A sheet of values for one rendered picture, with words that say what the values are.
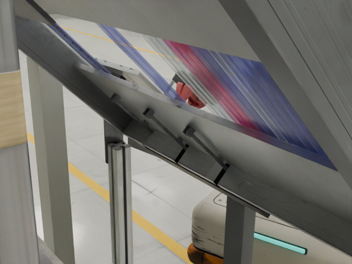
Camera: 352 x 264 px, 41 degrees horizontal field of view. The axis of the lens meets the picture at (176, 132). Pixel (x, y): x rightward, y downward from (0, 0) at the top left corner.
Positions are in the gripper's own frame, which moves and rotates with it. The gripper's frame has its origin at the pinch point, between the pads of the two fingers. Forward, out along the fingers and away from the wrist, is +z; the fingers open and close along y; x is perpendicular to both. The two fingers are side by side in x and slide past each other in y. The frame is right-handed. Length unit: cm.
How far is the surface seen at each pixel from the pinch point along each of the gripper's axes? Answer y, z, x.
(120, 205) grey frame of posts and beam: -9.7, 22.4, 10.1
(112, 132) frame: -13.8, 9.7, -1.1
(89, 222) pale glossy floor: -81, 39, 65
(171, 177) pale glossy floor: -95, 2, 103
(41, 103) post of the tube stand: -29.2, 13.7, -11.6
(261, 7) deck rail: 60, 8, -51
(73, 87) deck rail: -7.8, 8.2, -19.3
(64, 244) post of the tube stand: -29, 40, 19
